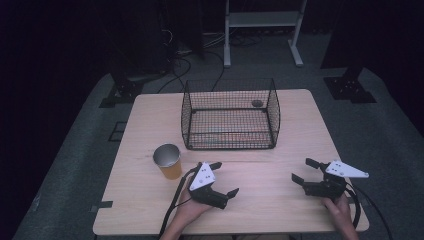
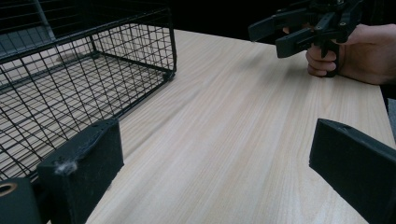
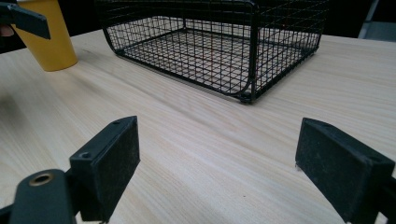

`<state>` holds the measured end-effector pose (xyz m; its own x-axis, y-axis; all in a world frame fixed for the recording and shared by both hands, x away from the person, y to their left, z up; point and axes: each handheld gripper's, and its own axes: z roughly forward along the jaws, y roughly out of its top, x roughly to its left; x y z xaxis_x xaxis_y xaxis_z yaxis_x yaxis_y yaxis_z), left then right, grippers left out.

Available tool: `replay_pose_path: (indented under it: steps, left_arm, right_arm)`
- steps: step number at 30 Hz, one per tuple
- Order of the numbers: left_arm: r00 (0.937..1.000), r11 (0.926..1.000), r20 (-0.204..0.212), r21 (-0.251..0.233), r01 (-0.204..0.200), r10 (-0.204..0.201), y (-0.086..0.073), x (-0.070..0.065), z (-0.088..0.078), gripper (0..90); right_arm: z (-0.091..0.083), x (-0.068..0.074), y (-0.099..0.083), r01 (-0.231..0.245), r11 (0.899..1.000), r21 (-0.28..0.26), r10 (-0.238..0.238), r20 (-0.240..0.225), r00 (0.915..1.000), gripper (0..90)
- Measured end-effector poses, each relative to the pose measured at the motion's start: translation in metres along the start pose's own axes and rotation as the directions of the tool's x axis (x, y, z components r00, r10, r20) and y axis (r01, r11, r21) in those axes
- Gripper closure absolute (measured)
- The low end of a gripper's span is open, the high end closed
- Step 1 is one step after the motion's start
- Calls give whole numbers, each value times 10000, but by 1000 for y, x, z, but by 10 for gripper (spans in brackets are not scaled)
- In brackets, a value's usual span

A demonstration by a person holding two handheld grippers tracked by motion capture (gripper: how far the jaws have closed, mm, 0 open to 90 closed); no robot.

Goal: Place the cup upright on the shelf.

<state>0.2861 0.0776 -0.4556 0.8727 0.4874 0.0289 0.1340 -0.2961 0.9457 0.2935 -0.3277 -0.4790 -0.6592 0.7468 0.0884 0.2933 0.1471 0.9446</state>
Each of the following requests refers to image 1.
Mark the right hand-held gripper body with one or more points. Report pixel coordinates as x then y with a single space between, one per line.
333 183

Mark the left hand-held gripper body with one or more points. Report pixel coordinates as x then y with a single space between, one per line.
202 177

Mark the orange paper cup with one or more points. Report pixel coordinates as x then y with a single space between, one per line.
168 163

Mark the person's right hand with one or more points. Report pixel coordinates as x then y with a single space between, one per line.
339 208

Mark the person's left hand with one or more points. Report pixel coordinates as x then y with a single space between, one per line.
190 210

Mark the small dark round object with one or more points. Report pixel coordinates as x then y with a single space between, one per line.
257 103

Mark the black stand base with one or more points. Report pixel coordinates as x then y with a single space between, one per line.
348 88
121 91

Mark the black tape strip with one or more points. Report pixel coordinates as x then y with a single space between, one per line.
101 205

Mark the white metal stand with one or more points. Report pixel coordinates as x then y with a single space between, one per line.
263 19

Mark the black tape frame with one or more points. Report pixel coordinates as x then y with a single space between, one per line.
117 131

